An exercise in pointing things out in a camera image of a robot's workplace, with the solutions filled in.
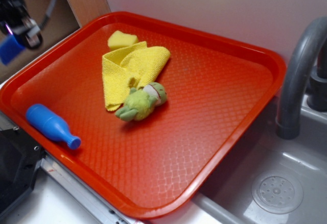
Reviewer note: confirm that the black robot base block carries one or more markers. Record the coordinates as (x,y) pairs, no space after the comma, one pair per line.
(20,160)

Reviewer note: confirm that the sink drain strainer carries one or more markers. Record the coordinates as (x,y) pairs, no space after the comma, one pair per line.
(276,193)

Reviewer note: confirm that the grey toy faucet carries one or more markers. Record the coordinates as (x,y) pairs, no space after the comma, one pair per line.
(296,81)

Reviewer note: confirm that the blue plastic toy bottle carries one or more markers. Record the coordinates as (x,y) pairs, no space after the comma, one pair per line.
(51,125)

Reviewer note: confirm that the blue scrub sponge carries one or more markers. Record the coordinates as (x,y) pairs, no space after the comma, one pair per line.
(10,48)

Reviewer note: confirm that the grey plastic sink basin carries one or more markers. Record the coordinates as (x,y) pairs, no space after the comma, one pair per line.
(226,194)

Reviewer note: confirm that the green plush toy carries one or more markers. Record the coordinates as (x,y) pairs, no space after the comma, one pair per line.
(140,103)

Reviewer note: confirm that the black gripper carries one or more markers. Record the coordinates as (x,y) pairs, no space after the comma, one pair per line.
(12,13)

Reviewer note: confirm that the yellow sponge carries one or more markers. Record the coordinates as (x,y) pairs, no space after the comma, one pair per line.
(119,40)

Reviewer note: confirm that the yellow microfiber cloth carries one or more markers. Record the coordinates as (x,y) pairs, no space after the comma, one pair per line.
(129,67)

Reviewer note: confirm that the red plastic tray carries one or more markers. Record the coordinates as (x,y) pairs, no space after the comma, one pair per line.
(216,88)

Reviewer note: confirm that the dark grey faucet knob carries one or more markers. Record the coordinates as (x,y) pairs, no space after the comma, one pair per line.
(317,83)

